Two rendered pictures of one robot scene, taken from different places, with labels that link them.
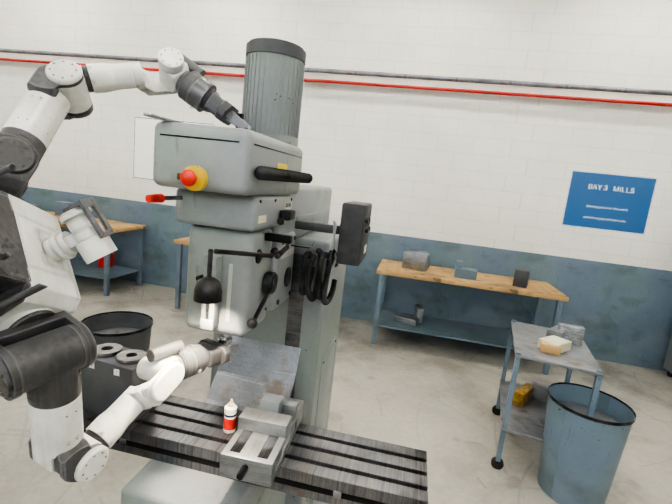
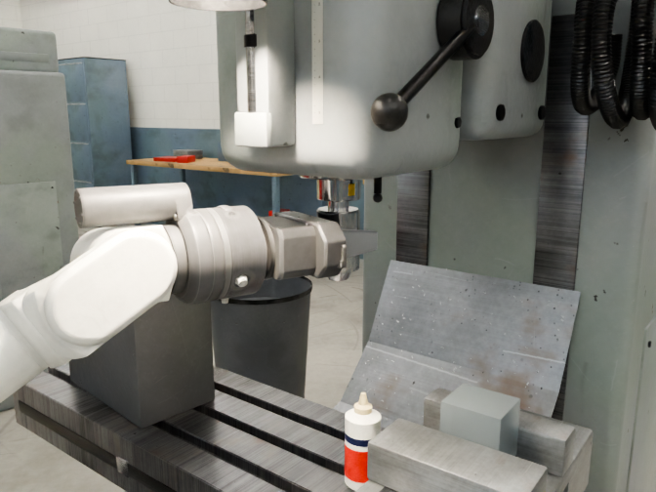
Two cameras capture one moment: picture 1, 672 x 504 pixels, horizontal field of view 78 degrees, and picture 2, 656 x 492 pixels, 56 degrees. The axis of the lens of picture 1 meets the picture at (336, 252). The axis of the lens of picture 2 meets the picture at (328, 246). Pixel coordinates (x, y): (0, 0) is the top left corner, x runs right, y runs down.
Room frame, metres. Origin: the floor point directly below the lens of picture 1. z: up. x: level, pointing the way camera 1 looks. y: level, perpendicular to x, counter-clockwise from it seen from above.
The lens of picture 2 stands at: (0.65, 0.03, 1.37)
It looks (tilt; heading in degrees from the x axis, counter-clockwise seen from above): 12 degrees down; 28
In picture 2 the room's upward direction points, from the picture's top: straight up
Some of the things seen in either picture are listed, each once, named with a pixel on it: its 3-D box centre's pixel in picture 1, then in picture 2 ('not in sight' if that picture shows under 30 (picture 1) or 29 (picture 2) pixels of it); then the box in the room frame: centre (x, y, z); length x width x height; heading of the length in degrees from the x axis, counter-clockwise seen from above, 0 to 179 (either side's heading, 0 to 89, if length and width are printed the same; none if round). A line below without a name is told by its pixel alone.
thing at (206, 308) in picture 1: (211, 292); (263, 24); (1.13, 0.34, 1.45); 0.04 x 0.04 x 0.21; 80
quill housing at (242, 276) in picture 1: (230, 275); (342, 11); (1.24, 0.32, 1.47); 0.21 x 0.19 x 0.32; 80
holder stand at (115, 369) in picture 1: (118, 379); (135, 327); (1.28, 0.68, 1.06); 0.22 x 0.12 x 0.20; 73
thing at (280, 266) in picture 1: (254, 264); (433, 30); (1.43, 0.28, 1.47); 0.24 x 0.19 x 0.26; 80
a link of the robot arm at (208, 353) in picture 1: (201, 356); (263, 250); (1.15, 0.36, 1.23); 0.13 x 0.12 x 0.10; 61
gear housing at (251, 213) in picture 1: (240, 207); not in sight; (1.28, 0.31, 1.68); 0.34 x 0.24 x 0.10; 170
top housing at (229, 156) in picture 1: (239, 163); not in sight; (1.25, 0.32, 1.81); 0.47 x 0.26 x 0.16; 170
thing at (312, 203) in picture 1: (285, 207); not in sight; (1.73, 0.23, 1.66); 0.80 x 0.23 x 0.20; 170
